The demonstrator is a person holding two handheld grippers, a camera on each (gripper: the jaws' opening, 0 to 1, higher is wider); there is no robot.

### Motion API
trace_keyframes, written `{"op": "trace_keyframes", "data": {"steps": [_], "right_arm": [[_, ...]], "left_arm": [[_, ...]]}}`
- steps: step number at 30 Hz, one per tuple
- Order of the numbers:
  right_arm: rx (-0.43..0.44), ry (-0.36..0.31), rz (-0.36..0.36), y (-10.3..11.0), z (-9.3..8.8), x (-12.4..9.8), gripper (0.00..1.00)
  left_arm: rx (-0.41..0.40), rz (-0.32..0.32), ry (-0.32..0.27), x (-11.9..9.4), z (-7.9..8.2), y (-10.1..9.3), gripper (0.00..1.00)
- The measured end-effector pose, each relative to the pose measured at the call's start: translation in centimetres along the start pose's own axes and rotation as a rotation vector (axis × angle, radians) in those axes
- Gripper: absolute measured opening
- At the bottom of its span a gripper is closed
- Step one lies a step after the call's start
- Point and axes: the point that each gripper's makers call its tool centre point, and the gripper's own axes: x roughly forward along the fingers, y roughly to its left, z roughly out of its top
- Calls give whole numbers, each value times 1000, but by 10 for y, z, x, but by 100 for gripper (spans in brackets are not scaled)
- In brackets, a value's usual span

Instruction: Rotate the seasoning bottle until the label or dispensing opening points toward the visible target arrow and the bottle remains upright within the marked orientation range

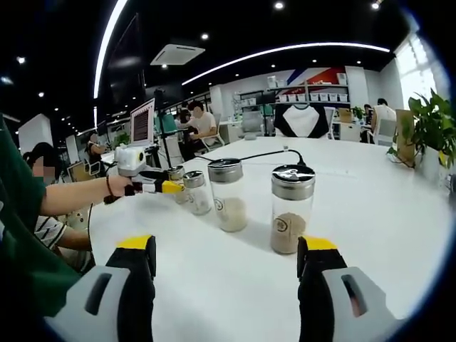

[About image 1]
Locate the tall white-filled seasoning bottle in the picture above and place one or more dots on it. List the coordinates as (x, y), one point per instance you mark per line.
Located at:
(233, 213)

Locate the shelf with white bins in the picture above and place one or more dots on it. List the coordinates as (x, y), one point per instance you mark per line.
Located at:
(320, 97)

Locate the small green plant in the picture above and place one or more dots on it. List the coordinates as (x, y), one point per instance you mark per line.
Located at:
(358, 112)

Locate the ceiling air conditioner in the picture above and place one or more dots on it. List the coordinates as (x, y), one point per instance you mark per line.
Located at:
(178, 55)

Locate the cardboard box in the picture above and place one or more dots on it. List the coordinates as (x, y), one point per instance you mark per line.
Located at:
(345, 114)

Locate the person's left hand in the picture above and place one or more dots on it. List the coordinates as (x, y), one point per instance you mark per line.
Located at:
(117, 186)

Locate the black tripod stand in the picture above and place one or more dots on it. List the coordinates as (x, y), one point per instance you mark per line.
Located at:
(163, 149)

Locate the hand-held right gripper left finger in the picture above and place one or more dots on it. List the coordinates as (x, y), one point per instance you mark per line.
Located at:
(137, 270)

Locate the brown paper bag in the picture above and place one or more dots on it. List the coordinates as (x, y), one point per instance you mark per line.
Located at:
(405, 132)

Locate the operator in green shirt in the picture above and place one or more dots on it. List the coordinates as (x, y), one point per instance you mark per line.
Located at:
(21, 213)

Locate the tall brown-filled seasoning bottle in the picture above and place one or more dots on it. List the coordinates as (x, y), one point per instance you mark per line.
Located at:
(290, 231)

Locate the white plant pot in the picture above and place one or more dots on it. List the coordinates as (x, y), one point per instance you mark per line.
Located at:
(432, 164)

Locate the green leafy potted plant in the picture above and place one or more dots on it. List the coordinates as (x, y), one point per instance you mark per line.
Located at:
(432, 121)

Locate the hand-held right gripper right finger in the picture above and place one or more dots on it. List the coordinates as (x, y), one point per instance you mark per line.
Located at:
(315, 274)

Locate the small glass seasoning bottle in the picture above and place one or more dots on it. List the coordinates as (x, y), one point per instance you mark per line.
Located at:
(197, 199)
(175, 172)

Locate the black and white shirt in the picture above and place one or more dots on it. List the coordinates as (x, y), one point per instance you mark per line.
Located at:
(301, 121)

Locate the grey office chair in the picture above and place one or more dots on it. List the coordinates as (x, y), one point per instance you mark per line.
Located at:
(252, 123)

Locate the white ceiling light strip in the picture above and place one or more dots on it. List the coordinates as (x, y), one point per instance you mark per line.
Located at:
(285, 48)
(105, 53)

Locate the white open laptop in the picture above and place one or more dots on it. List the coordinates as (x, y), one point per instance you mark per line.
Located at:
(142, 121)

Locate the teal panel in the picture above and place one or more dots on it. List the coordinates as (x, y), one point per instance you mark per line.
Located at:
(166, 123)

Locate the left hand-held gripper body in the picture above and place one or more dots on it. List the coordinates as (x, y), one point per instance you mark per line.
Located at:
(128, 160)

